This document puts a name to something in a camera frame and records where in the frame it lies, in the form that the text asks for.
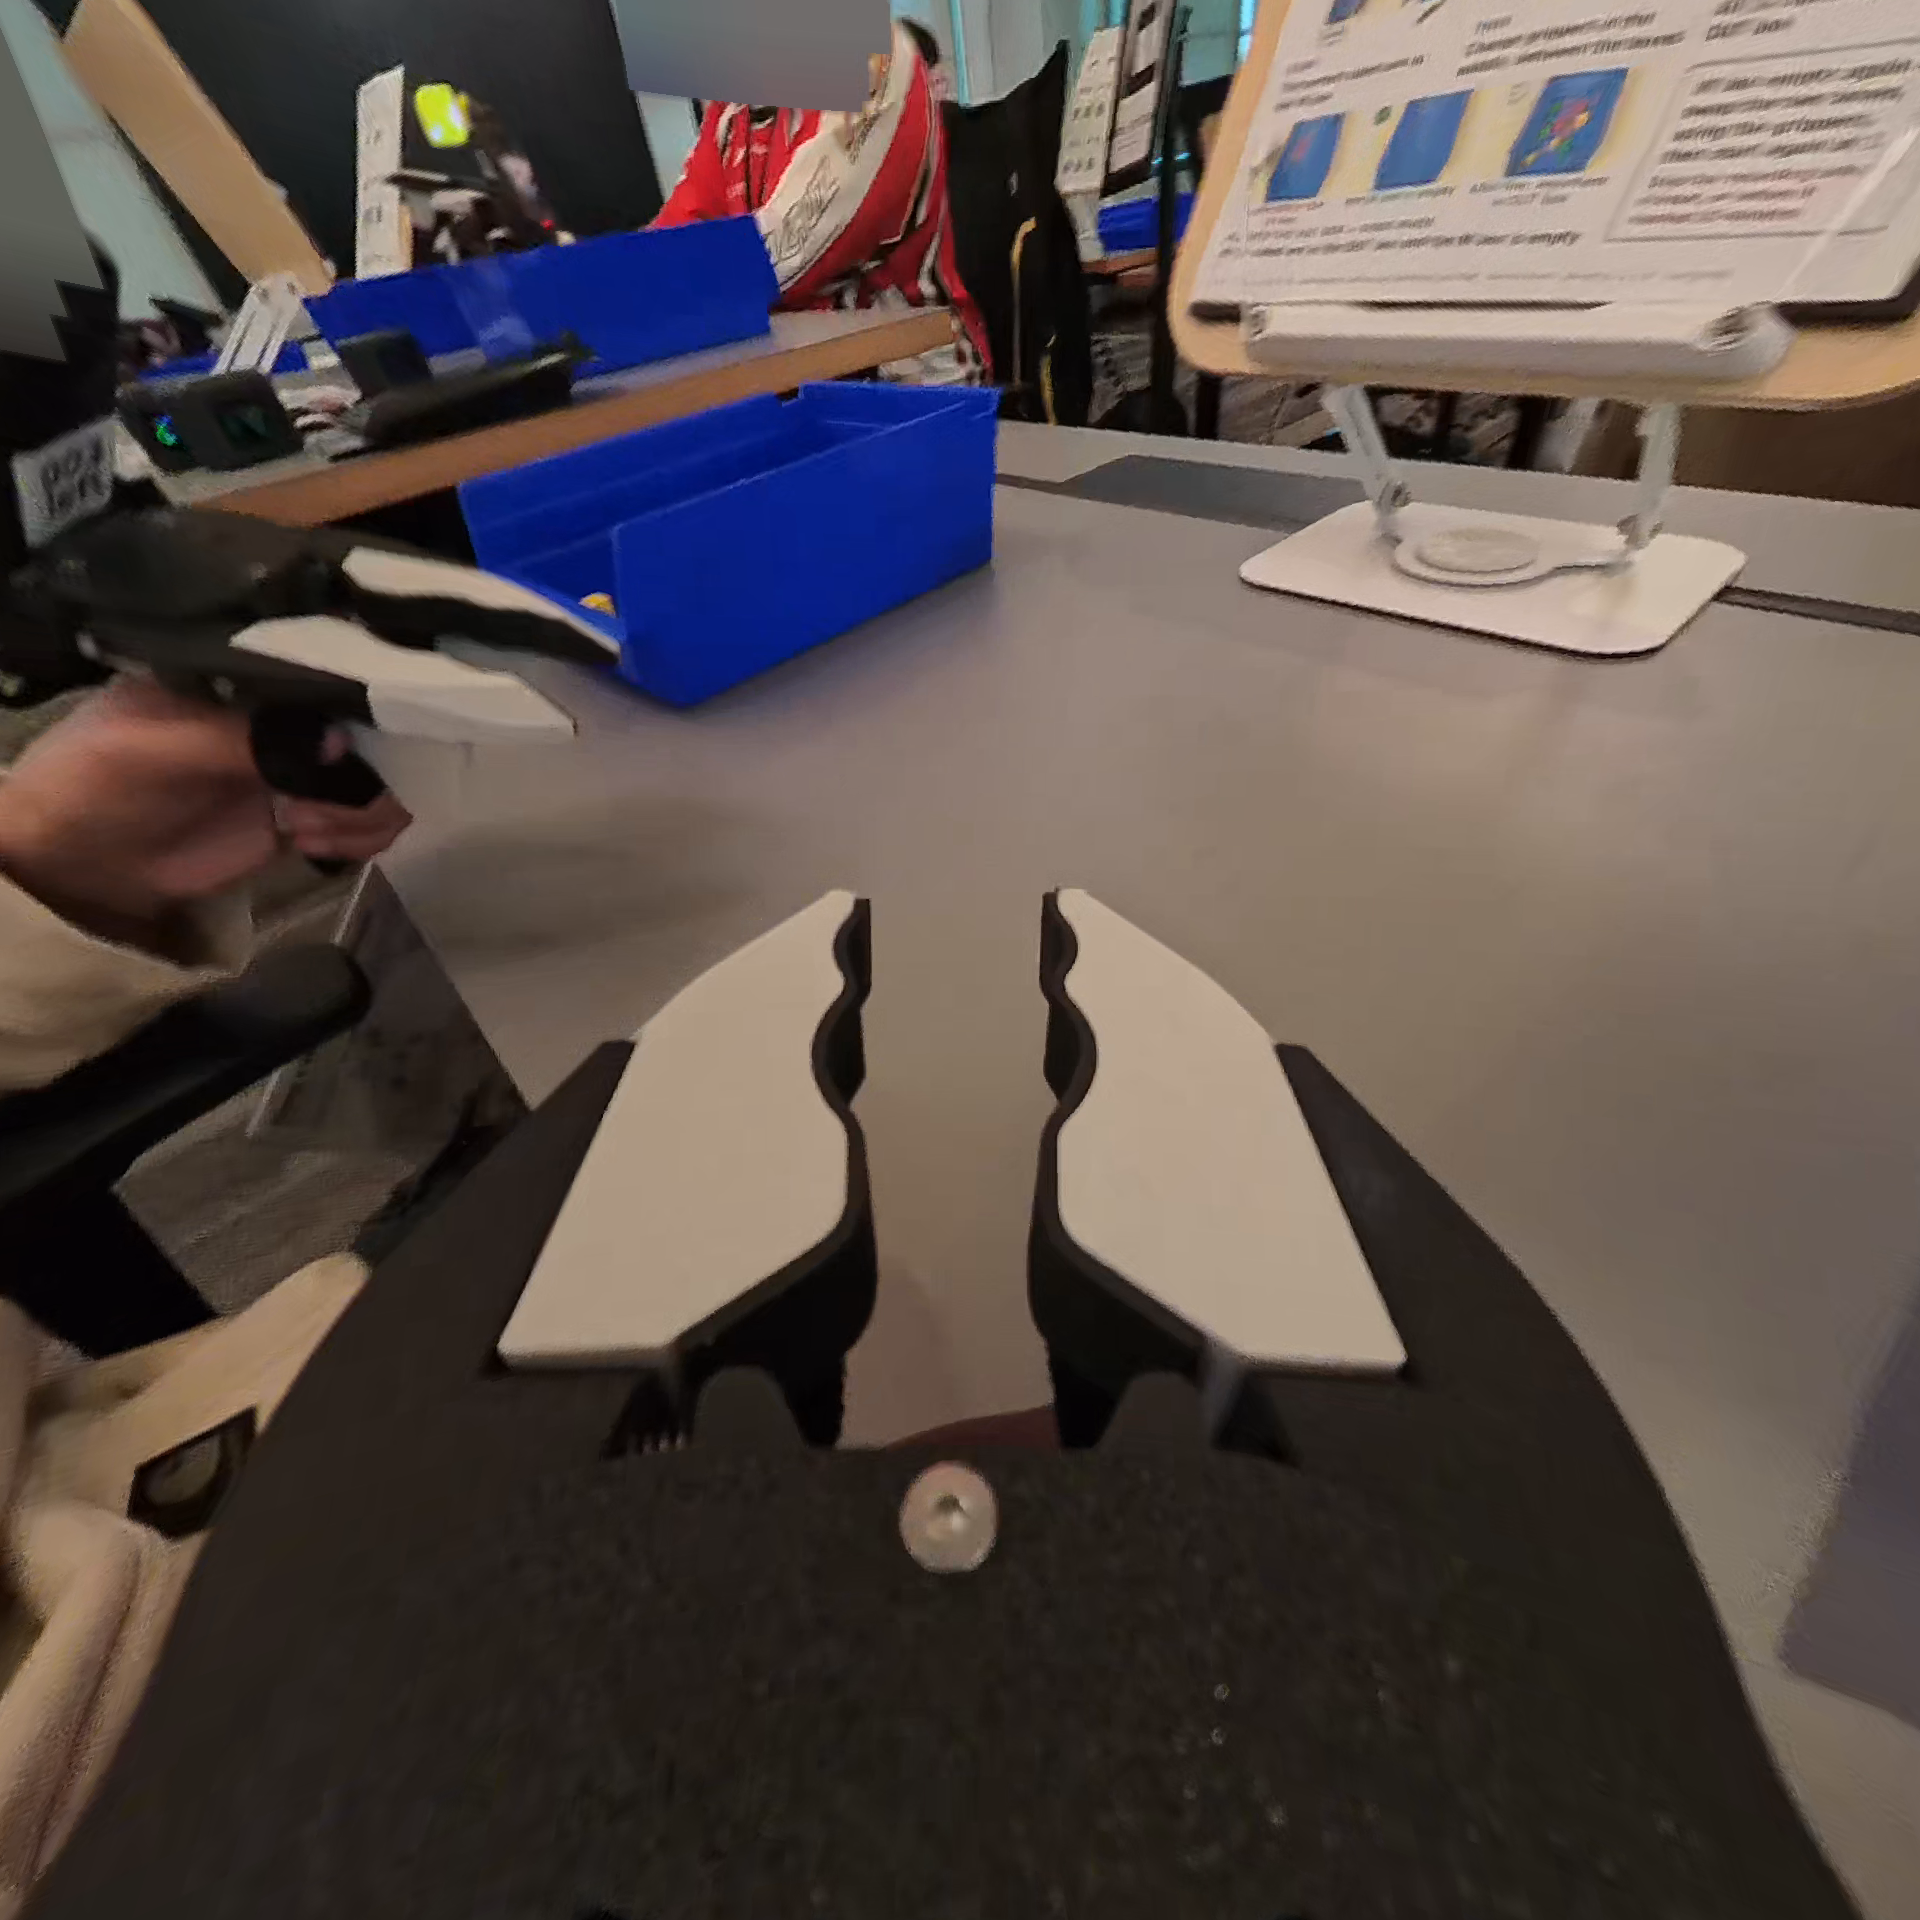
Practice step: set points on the blue plastic bin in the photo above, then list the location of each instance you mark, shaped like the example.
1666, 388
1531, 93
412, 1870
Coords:
195, 359
810, 525
599, 294
1142, 223

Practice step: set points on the tan hanging coat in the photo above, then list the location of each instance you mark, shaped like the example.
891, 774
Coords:
1801, 452

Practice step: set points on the white folding bracket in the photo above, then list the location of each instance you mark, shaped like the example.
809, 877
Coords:
255, 330

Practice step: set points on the printed instruction sheet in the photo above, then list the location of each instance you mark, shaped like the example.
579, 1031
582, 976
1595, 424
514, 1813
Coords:
1501, 225

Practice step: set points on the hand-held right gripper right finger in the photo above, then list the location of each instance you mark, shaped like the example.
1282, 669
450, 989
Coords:
1209, 1170

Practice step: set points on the black white marker sign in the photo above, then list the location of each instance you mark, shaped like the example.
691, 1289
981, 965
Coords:
1143, 90

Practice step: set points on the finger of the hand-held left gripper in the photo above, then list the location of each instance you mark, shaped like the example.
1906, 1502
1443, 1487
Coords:
406, 682
452, 593

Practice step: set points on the white printed card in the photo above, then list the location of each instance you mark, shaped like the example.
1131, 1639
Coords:
383, 182

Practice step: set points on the tan angled board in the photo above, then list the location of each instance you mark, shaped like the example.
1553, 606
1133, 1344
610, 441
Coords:
182, 136

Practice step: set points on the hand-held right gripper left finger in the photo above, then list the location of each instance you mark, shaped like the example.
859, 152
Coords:
705, 1170

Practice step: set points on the small black screen device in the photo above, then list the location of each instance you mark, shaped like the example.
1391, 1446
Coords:
225, 421

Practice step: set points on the neon yellow cube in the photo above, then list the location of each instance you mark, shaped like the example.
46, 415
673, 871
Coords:
442, 114

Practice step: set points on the long wooden table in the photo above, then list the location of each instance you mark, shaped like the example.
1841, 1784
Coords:
827, 345

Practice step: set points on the wooden display board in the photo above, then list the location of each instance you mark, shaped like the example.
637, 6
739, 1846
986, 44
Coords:
1231, 353

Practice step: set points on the black elongated device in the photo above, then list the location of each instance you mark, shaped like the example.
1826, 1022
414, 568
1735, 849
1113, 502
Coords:
452, 393

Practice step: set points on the person's left hand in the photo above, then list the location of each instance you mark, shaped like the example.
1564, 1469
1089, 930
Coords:
137, 809

